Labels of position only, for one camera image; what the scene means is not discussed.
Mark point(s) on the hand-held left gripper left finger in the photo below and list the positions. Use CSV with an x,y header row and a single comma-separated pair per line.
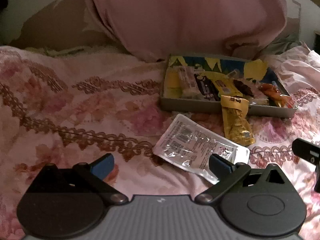
x,y
102,166

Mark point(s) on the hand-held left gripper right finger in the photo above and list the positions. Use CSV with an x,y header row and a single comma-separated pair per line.
x,y
220,166

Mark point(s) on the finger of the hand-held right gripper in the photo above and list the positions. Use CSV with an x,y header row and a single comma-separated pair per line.
x,y
303,150

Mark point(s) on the white pink snack packet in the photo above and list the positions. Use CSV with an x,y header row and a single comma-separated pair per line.
x,y
185,142

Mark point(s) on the yellow snack packet brown label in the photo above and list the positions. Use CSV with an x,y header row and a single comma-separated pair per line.
x,y
236,120

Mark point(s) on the orange sausages packet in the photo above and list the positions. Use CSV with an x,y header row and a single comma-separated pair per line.
x,y
273,93

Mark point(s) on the beige cracker packet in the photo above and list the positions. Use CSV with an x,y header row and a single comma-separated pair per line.
x,y
260,101

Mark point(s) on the grey box with blue-yellow lining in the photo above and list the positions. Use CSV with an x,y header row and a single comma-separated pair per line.
x,y
190,106

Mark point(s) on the blue snack packet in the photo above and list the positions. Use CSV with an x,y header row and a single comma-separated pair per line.
x,y
205,87

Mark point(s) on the clear grain bar packet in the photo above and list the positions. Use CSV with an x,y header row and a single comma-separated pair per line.
x,y
188,83

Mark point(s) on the grey cloth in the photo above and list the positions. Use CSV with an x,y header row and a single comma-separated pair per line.
x,y
282,43

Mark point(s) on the dark wooden nightstand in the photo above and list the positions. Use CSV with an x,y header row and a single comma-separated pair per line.
x,y
317,41

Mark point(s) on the pink pillow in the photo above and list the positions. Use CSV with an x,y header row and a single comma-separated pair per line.
x,y
185,17

